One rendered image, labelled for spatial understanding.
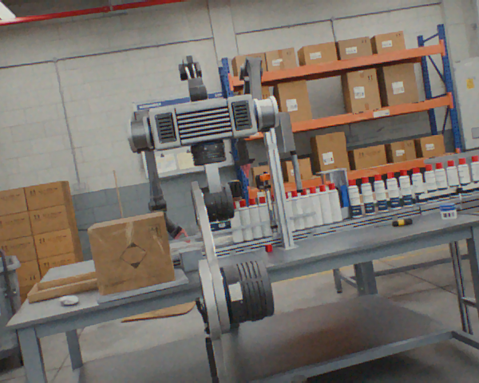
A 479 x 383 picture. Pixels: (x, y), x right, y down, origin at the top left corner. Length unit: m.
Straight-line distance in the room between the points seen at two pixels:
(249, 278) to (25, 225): 4.40
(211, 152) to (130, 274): 0.59
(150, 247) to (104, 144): 5.05
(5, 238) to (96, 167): 1.80
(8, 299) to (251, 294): 3.08
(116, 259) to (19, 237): 3.71
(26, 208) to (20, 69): 2.28
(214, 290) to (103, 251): 0.73
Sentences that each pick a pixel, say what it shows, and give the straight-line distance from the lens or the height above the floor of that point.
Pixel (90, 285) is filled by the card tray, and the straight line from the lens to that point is 2.48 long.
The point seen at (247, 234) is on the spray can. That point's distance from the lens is 2.63.
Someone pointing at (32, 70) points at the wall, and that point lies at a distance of 7.41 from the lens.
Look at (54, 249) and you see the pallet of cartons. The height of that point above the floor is 0.71.
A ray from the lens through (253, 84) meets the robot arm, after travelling 2.41.
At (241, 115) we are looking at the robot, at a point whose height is 1.45.
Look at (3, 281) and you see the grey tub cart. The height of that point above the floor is 0.69.
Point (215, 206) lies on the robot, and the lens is 2.00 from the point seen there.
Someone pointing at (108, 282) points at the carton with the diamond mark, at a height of 0.90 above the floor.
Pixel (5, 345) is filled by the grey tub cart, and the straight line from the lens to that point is 4.54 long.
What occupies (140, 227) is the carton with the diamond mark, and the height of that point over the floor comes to 1.09.
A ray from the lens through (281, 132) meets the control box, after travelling 2.51.
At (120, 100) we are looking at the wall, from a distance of 7.16.
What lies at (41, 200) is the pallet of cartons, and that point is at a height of 1.22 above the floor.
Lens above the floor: 1.28
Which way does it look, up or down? 3 degrees down
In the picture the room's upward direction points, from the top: 10 degrees counter-clockwise
